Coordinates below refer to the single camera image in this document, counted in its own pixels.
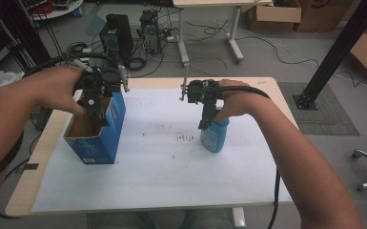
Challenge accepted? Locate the black floor cable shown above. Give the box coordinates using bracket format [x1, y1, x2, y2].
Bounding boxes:
[185, 18, 367, 96]

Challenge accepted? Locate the round white table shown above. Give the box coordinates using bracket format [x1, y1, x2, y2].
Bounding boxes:
[22, 0, 85, 22]

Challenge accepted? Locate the blue cardboard carton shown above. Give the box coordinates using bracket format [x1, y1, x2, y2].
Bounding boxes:
[63, 90, 127, 166]

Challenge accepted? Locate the black computer tower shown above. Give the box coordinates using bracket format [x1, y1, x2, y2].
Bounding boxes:
[99, 13, 134, 64]

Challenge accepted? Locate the black metal beam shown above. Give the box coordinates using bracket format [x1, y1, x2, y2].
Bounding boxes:
[293, 0, 367, 112]

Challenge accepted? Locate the white table leg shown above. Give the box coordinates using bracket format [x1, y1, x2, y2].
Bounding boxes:
[231, 207, 247, 229]

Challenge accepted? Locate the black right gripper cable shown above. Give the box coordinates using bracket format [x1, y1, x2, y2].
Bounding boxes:
[217, 83, 281, 229]

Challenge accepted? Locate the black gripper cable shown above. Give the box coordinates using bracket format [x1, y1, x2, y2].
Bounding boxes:
[0, 52, 118, 220]
[217, 83, 281, 229]

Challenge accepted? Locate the black tape strip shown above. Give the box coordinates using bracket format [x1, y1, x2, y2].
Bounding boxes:
[21, 162, 40, 172]

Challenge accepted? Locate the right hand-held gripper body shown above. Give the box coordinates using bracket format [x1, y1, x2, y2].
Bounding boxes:
[178, 61, 226, 106]

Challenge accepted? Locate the large cardboard box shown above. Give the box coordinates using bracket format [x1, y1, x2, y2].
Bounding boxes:
[294, 0, 355, 33]

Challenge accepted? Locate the blue plastic bottle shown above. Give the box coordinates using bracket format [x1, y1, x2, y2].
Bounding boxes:
[199, 116, 231, 154]

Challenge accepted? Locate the grey computer tower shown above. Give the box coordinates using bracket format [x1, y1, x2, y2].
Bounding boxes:
[138, 9, 162, 55]

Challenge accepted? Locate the person's left hand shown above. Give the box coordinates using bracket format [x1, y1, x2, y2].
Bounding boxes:
[31, 66, 89, 116]

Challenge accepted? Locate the white table mat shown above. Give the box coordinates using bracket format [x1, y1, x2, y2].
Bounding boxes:
[31, 88, 294, 214]

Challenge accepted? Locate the light wooden table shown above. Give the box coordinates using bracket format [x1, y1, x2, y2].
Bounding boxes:
[5, 76, 300, 219]

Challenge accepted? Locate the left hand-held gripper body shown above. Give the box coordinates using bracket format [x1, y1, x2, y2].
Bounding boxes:
[73, 64, 132, 100]

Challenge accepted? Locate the white-legged desk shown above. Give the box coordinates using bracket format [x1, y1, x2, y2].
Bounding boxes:
[172, 0, 274, 65]

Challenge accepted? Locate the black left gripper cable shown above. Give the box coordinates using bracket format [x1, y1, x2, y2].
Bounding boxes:
[0, 52, 118, 220]

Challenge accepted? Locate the open cardboard box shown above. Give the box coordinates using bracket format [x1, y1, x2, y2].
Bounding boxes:
[247, 0, 302, 33]

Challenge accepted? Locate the person's right hand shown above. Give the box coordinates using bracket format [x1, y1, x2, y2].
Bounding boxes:
[214, 78, 263, 122]

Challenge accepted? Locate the grey floor mat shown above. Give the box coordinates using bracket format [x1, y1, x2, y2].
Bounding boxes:
[277, 81, 360, 136]

